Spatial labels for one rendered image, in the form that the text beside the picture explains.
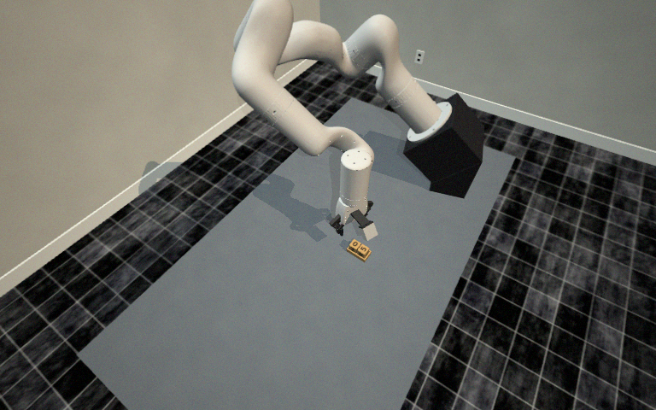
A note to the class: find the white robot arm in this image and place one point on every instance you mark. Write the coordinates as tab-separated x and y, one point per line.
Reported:
263	42

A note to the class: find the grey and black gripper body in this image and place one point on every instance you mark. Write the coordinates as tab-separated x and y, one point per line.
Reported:
344	210

